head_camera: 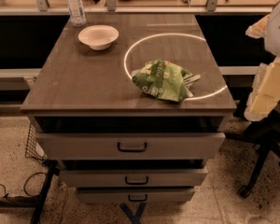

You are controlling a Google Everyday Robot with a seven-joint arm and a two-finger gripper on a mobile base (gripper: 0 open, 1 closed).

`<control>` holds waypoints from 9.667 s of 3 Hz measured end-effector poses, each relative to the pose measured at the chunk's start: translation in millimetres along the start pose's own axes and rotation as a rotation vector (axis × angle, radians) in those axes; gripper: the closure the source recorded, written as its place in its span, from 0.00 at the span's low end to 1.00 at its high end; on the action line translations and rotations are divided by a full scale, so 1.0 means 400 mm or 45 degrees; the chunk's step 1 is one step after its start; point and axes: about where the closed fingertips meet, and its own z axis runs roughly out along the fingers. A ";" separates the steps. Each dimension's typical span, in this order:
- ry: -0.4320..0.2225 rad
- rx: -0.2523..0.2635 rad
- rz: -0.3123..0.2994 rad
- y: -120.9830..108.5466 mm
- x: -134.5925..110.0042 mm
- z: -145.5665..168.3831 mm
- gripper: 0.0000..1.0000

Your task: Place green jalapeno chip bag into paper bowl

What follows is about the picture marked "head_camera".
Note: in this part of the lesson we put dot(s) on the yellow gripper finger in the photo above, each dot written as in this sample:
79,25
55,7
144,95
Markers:
258,29
265,93

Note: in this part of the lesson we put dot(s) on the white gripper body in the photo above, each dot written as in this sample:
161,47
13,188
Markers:
278,32

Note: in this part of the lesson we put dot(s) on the green jalapeno chip bag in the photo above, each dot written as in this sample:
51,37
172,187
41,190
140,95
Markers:
165,80

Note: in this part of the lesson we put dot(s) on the white paper bowl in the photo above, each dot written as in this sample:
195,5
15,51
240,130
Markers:
98,37

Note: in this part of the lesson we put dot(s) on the black office chair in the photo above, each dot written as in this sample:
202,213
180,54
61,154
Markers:
266,135

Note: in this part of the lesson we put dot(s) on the middle grey drawer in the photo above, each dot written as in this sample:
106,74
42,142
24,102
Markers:
134,178

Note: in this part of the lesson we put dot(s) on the grey drawer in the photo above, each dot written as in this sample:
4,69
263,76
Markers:
130,146
135,195
134,178

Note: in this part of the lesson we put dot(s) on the grey drawer cabinet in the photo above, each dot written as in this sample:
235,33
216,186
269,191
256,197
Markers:
80,90

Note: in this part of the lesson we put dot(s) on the top grey drawer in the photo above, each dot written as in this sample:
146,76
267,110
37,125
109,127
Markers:
130,146

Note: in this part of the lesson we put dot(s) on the clear plastic water bottle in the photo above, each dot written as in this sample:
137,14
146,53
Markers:
76,11

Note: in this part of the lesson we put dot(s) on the bottom grey drawer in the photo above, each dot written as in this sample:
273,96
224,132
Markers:
135,195

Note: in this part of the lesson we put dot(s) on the black metal stand leg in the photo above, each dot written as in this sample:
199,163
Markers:
36,202

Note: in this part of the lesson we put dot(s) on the black wire mesh basket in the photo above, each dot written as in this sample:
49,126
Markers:
33,150

